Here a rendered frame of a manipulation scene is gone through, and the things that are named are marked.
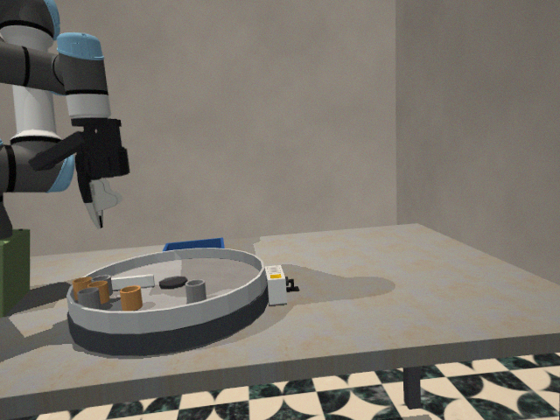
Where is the grey metal sleeve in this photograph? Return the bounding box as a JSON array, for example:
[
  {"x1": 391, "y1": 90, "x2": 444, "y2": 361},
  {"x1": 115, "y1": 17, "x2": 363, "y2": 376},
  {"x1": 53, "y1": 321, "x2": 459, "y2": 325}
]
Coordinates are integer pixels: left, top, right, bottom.
[
  {"x1": 91, "y1": 275, "x2": 113, "y2": 295},
  {"x1": 77, "y1": 287, "x2": 102, "y2": 310},
  {"x1": 185, "y1": 279, "x2": 207, "y2": 304}
]

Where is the bronze bushing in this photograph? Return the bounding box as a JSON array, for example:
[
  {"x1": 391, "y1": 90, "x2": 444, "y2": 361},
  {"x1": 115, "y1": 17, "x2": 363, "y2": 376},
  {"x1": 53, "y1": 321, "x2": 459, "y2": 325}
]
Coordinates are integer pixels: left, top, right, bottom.
[
  {"x1": 87, "y1": 281, "x2": 110, "y2": 304},
  {"x1": 120, "y1": 285, "x2": 143, "y2": 312},
  {"x1": 73, "y1": 276, "x2": 92, "y2": 300}
]

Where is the blue plastic crate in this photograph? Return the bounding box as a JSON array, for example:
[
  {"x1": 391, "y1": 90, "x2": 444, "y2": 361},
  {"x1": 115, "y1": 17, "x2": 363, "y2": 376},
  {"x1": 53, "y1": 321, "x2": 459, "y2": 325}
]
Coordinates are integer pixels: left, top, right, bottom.
[{"x1": 162, "y1": 238, "x2": 225, "y2": 252}]

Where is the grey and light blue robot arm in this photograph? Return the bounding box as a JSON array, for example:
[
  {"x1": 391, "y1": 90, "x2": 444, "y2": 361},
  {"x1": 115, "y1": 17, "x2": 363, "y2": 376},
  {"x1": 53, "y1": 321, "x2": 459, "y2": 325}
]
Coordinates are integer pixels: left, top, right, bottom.
[{"x1": 0, "y1": 0, "x2": 111, "y2": 240}]

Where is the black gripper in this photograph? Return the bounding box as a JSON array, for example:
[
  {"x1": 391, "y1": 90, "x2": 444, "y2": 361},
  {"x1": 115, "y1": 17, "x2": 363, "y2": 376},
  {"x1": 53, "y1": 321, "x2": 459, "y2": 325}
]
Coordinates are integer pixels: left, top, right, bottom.
[{"x1": 71, "y1": 117, "x2": 130, "y2": 229}]

